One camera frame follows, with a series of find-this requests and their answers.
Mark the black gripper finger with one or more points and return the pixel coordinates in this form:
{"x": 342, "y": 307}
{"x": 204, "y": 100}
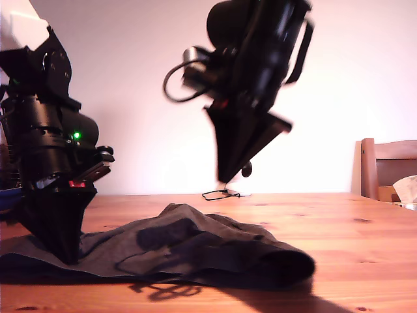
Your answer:
{"x": 224, "y": 137}
{"x": 251, "y": 137}

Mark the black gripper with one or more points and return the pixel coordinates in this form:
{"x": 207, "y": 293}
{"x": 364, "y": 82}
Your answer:
{"x": 42, "y": 156}

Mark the dark grey underwear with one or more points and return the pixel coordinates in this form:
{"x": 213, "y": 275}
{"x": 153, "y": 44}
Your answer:
{"x": 211, "y": 234}

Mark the blue box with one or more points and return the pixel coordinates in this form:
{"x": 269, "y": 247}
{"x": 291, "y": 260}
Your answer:
{"x": 8, "y": 199}

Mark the brown wooden chair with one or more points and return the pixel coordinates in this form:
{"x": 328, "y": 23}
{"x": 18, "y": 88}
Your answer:
{"x": 369, "y": 169}

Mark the brown cardboard box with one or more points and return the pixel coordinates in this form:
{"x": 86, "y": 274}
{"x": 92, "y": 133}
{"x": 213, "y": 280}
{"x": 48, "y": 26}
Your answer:
{"x": 386, "y": 194}

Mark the white tissue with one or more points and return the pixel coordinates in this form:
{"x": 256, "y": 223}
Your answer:
{"x": 407, "y": 189}

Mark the patterned tissue box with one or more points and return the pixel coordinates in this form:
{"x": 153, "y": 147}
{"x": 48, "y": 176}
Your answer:
{"x": 407, "y": 206}

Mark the white round security camera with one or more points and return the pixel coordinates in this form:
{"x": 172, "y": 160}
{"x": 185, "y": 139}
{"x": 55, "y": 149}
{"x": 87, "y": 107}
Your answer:
{"x": 246, "y": 169}

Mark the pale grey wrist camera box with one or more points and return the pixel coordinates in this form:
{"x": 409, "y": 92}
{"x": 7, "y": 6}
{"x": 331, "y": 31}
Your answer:
{"x": 193, "y": 55}
{"x": 97, "y": 166}

